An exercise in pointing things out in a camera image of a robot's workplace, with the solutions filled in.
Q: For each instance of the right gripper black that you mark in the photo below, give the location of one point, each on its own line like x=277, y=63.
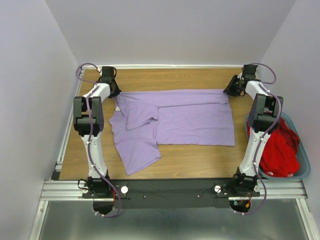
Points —
x=229, y=89

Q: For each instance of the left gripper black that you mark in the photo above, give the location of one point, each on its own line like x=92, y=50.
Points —
x=116, y=91

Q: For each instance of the purple t shirt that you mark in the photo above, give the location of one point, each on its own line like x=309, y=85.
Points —
x=143, y=120

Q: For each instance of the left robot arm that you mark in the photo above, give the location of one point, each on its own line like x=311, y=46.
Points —
x=88, y=122

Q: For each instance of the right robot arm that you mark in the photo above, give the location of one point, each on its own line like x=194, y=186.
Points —
x=264, y=118

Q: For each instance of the dark red t shirt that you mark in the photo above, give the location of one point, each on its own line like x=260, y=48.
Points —
x=287, y=140

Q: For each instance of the teal plastic basket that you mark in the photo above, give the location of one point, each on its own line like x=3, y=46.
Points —
x=306, y=162

